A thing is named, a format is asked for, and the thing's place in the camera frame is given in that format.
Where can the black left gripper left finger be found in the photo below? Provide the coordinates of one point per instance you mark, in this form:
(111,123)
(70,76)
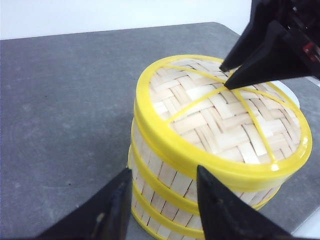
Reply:
(105,216)

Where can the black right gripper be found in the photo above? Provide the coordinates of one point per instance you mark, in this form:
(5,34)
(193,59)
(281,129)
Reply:
(266,51)

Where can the grey table mat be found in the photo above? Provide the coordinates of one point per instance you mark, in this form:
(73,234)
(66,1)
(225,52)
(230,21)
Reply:
(67,105)

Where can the front bamboo steamer basket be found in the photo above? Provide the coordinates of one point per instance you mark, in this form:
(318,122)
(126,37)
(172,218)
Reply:
(190,232)

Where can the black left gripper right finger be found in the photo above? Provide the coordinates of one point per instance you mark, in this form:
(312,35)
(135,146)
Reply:
(224,216)

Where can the woven bamboo steamer lid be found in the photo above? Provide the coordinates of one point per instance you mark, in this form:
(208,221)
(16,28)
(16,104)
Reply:
(252,138)

